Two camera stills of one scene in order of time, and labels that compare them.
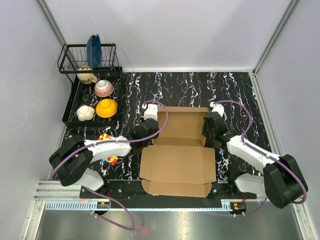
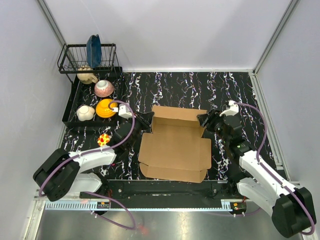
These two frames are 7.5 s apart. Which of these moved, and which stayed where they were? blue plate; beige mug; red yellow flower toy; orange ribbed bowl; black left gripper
Moved: black left gripper
Stayed: orange ribbed bowl; blue plate; red yellow flower toy; beige mug
